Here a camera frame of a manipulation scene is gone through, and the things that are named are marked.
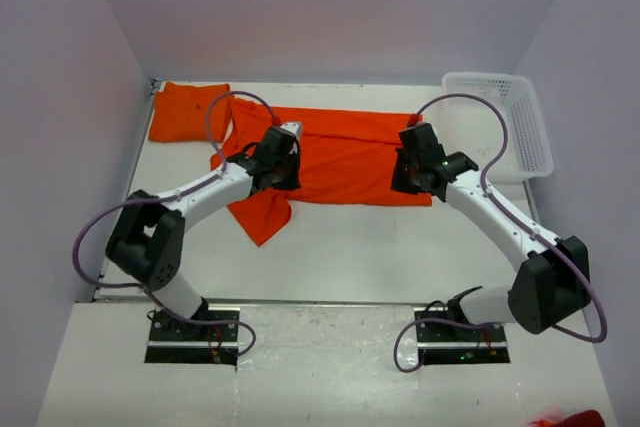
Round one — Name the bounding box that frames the orange t shirt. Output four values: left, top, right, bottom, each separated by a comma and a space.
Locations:
148, 82, 230, 143
203, 97, 432, 246

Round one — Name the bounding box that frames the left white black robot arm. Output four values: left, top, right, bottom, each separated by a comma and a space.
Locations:
105, 122, 303, 340

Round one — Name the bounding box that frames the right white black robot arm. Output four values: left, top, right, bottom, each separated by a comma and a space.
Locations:
391, 123, 592, 340

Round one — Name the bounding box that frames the white plastic laundry basket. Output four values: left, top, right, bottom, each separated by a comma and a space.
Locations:
438, 72, 554, 183

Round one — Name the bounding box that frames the folded orange t shirt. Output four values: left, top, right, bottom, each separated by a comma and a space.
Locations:
148, 82, 230, 143

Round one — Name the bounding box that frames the red cloth at edge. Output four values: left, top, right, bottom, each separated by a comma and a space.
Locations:
525, 410, 606, 427

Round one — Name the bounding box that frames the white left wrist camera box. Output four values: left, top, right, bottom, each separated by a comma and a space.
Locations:
280, 121, 303, 140

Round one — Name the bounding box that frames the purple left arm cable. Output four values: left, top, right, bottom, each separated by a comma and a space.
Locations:
72, 91, 284, 359

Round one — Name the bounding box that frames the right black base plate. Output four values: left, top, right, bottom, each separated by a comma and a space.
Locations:
414, 302, 511, 366

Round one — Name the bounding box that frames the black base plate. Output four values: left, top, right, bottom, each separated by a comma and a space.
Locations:
414, 302, 511, 366
144, 308, 240, 367

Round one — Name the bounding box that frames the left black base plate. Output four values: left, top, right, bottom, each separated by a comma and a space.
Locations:
144, 308, 240, 367

